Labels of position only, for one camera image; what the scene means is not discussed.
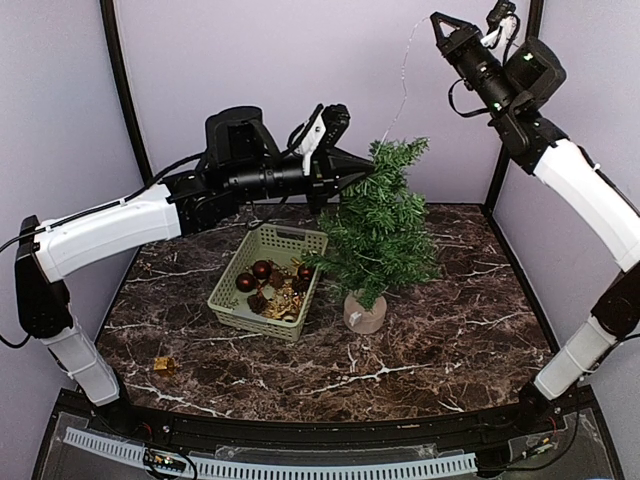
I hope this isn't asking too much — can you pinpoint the fairy light string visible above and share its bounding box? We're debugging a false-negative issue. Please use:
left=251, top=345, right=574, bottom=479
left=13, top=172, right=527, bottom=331
left=377, top=17, right=434, bottom=146

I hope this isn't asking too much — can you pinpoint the black front rail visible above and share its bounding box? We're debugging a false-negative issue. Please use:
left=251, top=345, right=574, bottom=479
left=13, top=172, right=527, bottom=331
left=54, top=369, right=596, bottom=454

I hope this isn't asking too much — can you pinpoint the gold ornaments pile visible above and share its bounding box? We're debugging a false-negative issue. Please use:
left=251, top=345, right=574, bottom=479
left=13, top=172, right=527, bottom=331
left=261, top=257, right=311, bottom=322

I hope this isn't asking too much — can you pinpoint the brown pine cone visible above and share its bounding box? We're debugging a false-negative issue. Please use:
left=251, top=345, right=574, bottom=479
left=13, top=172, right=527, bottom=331
left=246, top=293, right=269, bottom=315

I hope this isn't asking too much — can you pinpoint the black frame post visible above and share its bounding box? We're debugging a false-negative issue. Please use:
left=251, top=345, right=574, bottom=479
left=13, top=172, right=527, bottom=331
left=99, top=0, right=153, bottom=182
left=482, top=0, right=545, bottom=219

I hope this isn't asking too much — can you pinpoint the gold gift box ornament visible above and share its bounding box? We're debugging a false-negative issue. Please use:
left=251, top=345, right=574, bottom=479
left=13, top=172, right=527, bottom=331
left=153, top=356, right=176, bottom=377

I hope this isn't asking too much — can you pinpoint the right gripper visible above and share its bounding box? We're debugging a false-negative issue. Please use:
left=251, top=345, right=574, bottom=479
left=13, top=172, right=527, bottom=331
left=430, top=12, right=518, bottom=120

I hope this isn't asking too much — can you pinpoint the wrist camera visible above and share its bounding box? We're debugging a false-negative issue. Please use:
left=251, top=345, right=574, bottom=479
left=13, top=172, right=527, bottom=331
left=481, top=0, right=520, bottom=50
left=284, top=104, right=350, bottom=176

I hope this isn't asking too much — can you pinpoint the left black frame post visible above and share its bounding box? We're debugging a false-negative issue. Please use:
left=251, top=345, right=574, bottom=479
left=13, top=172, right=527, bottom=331
left=99, top=0, right=153, bottom=182

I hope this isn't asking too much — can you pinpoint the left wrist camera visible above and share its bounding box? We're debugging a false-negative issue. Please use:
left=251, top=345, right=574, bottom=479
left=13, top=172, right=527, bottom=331
left=284, top=104, right=350, bottom=176

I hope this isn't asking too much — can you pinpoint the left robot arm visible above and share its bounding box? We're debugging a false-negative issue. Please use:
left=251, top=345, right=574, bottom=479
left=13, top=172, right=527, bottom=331
left=13, top=104, right=373, bottom=436

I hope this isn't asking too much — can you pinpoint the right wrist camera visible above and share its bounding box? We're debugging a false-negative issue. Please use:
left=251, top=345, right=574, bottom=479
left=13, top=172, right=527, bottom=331
left=481, top=0, right=520, bottom=50

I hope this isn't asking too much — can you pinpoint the small green christmas tree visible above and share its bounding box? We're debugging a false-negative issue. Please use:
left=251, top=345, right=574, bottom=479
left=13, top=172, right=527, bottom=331
left=302, top=137, right=440, bottom=310

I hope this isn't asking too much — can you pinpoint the beige plastic basket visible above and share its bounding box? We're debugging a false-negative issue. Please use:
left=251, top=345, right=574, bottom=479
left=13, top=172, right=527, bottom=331
left=207, top=224, right=328, bottom=342

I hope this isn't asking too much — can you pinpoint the right black frame post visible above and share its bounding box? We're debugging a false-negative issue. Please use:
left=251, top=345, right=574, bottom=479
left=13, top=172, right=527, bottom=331
left=482, top=0, right=545, bottom=219

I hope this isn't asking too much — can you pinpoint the white cable duct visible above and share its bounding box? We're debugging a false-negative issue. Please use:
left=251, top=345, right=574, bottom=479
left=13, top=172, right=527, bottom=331
left=63, top=427, right=478, bottom=479

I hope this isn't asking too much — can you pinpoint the white battery box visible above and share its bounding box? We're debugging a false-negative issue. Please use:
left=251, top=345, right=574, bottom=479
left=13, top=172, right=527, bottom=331
left=349, top=312, right=362, bottom=325

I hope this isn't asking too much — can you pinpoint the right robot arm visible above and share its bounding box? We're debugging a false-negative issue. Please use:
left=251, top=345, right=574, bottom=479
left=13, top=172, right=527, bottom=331
left=430, top=12, right=639, bottom=434

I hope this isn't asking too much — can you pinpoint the wooden tree base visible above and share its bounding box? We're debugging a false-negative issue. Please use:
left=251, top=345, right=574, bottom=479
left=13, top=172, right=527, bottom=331
left=343, top=293, right=387, bottom=335

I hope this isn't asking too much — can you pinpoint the red ball ornament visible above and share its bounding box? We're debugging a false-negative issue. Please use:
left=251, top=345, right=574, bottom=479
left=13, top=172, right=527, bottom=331
left=251, top=260, right=272, bottom=280
left=297, top=264, right=315, bottom=282
left=235, top=272, right=258, bottom=293

